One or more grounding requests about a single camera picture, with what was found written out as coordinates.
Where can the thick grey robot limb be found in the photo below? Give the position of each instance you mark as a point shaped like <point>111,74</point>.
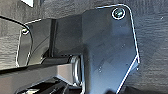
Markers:
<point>33,73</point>

